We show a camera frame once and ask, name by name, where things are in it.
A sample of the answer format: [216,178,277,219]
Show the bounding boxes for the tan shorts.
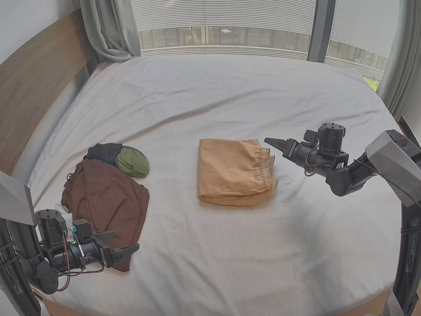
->
[197,138,280,207]

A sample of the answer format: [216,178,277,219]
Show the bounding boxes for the black garment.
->
[83,142,123,168]

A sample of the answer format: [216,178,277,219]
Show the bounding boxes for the window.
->
[127,0,403,88]

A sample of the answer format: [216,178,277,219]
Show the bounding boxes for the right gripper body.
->
[284,138,319,172]

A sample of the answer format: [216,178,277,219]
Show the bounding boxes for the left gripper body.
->
[66,239,114,270]

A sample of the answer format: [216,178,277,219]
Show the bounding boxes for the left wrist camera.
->
[72,219,94,244]

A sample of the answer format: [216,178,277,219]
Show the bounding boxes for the grey-green curtain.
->
[69,0,142,62]
[376,0,421,119]

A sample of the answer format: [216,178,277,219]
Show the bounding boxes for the bed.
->
[0,8,421,316]

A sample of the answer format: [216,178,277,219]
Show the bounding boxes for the brown shorts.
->
[62,159,150,272]

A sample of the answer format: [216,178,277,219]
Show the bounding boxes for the green garment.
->
[116,146,150,179]

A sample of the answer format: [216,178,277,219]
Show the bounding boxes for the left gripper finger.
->
[93,231,116,243]
[111,243,140,264]

